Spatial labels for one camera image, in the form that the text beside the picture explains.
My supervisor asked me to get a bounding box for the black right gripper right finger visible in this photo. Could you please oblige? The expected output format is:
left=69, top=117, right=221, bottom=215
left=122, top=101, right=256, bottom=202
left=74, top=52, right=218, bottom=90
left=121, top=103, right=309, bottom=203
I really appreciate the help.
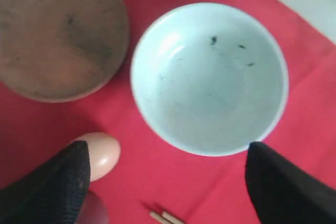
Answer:
left=245, top=142, right=335, bottom=223

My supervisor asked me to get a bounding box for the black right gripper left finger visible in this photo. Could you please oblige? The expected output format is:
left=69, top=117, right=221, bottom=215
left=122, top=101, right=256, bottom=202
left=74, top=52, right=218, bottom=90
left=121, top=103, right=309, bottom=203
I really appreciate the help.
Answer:
left=1, top=141, right=90, bottom=223

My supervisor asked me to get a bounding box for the brown egg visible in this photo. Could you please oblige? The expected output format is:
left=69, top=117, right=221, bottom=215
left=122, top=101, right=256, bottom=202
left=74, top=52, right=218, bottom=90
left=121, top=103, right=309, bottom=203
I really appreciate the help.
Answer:
left=75, top=132, right=121, bottom=182

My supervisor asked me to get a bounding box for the lower wooden chopstick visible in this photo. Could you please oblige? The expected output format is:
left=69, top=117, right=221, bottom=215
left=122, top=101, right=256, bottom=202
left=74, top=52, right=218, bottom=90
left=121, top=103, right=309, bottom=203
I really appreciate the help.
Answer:
left=149, top=211, right=173, bottom=224

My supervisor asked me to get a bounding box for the wooden chopstick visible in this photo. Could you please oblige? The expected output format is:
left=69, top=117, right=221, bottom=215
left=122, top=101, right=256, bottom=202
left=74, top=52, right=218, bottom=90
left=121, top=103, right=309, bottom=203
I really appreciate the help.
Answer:
left=149, top=211, right=173, bottom=224
left=161, top=211, right=185, bottom=224

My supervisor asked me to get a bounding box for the upper wooden chopstick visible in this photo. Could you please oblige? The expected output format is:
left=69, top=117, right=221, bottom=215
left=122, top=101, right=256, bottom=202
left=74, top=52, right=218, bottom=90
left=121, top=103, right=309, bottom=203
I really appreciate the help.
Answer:
left=161, top=211, right=185, bottom=224

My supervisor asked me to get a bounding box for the white ceramic bowl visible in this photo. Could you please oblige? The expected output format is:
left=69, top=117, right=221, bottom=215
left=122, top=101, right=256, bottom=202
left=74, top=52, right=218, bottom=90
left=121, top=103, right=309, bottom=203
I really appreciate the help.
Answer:
left=130, top=3, right=289, bottom=157

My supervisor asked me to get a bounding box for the brown wooden plate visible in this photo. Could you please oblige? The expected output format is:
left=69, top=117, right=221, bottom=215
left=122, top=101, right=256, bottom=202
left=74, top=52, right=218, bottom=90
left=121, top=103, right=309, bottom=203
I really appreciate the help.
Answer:
left=1, top=0, right=130, bottom=102

